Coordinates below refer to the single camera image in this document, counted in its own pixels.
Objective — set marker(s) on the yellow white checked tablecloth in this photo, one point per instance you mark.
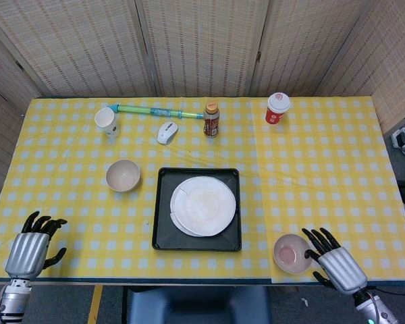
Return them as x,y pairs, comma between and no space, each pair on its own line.
324,152

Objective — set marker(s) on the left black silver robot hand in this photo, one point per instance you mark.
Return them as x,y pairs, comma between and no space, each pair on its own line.
27,253

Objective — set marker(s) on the black square plastic tray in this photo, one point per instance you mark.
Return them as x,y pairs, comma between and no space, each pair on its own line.
163,236

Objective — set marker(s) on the brown drink bottle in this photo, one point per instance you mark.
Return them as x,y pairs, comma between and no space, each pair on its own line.
211,123

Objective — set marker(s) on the white computer mouse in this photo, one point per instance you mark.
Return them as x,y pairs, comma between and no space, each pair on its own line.
166,133

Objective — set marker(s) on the plain beige bowl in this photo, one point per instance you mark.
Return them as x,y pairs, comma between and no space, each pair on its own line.
123,176

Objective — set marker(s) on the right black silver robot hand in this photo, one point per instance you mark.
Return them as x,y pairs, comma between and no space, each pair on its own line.
342,270

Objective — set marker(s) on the green blue water squirter tube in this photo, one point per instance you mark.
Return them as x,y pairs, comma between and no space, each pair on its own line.
138,109

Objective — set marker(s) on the white paper plate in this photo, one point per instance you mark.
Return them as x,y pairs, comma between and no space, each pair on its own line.
204,206
179,228

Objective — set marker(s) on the white flower print paper cup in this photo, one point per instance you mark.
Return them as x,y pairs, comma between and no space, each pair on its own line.
106,121

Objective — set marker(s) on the white power adapter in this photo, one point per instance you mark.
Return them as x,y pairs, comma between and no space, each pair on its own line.
401,137

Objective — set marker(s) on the red white lidded coffee cup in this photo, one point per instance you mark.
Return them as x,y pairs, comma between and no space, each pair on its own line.
276,111

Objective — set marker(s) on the woven folding screen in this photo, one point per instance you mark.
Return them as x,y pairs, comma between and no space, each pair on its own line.
202,47

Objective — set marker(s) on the beige bowl with pink bottom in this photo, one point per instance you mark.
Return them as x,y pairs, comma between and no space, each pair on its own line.
290,254

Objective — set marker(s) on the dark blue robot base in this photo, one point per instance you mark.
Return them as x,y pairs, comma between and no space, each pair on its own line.
195,305

